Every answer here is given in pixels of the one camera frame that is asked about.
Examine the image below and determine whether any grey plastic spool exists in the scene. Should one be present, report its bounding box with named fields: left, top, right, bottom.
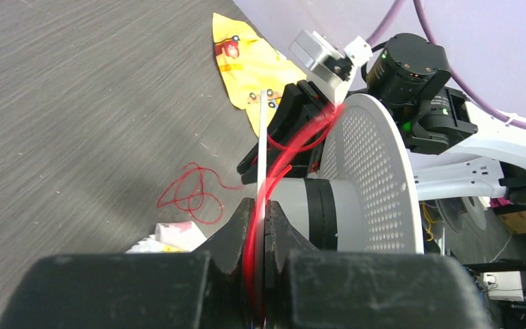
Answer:
left=271, top=94, right=424, bottom=254

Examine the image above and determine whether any red wire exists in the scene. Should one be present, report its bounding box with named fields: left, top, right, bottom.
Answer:
left=156, top=103, right=347, bottom=319

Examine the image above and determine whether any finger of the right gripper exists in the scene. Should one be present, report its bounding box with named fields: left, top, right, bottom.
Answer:
left=240, top=136, right=327, bottom=185

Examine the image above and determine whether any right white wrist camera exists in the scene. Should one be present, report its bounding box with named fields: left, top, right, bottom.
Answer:
left=290, top=30, right=373, bottom=106

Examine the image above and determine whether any white patterned cloth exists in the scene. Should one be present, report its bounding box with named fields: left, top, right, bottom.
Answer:
left=125, top=221, right=207, bottom=254

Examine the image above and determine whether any yellow patterned cloth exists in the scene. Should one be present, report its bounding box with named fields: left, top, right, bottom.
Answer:
left=212, top=13, right=306, bottom=136

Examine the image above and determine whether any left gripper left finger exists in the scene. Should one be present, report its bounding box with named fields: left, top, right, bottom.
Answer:
left=0, top=198, right=254, bottom=328

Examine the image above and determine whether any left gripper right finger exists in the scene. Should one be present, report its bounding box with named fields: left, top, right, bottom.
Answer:
left=265, top=202, right=493, bottom=328

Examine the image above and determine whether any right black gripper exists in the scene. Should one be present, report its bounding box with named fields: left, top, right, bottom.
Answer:
left=236, top=32, right=479, bottom=175

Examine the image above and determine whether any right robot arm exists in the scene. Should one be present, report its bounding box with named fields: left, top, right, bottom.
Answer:
left=237, top=31, right=526, bottom=205

